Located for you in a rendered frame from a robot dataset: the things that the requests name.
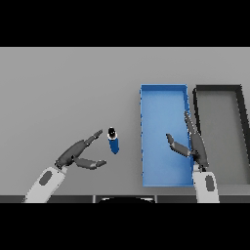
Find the dark grey bin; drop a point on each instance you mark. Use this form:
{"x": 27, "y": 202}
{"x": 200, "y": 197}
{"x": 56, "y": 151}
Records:
{"x": 224, "y": 133}

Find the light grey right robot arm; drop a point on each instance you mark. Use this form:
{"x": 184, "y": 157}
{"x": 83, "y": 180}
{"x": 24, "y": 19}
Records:
{"x": 205, "y": 185}

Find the blue bin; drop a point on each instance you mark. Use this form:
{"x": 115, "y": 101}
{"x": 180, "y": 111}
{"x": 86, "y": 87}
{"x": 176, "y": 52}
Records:
{"x": 165, "y": 136}

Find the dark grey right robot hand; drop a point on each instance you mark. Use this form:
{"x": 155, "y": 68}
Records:
{"x": 197, "y": 146}

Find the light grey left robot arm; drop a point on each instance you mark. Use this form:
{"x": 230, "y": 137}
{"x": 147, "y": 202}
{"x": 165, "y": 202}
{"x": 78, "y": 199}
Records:
{"x": 44, "y": 184}

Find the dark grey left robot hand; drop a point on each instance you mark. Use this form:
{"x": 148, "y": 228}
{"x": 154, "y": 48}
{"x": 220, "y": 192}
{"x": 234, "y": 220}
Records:
{"x": 72, "y": 153}

